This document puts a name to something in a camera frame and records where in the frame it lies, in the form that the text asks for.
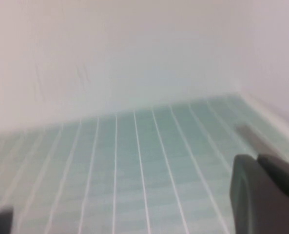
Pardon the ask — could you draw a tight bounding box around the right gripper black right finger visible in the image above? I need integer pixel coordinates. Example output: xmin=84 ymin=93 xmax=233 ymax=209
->
xmin=229 ymin=153 xmax=289 ymax=234

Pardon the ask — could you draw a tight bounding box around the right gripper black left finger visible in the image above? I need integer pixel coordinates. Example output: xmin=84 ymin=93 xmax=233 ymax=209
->
xmin=0 ymin=206 xmax=14 ymax=234

